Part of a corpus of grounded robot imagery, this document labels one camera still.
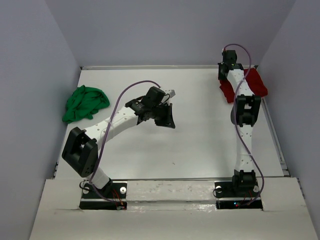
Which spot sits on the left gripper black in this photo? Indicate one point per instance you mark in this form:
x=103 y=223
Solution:
x=168 y=121

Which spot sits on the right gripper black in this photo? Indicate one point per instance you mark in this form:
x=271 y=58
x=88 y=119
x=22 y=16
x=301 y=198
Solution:
x=220 y=76

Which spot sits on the red t shirt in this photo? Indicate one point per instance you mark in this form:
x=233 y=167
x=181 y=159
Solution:
x=254 y=81

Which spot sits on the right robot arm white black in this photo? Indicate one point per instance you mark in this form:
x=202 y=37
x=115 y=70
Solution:
x=244 y=115

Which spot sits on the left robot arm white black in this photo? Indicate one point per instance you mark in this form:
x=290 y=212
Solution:
x=84 y=148

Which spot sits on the green t shirt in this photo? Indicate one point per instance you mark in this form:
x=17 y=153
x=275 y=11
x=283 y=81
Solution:
x=84 y=103

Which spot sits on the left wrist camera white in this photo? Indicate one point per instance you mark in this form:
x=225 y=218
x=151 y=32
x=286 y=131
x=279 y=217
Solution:
x=170 y=93

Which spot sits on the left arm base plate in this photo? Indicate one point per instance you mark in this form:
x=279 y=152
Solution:
x=114 y=200

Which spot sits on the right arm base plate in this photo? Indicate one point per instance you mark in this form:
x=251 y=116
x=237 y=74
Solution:
x=229 y=199

